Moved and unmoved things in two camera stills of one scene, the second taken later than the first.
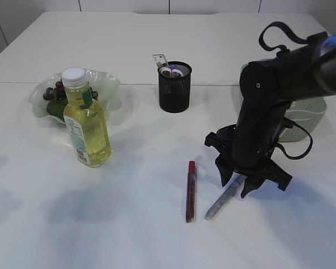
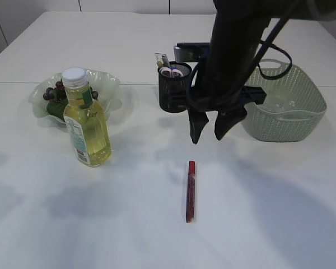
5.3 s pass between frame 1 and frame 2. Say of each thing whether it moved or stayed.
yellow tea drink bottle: stayed
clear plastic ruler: stayed
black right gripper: moved
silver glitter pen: moved
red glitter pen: stayed
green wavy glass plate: stayed
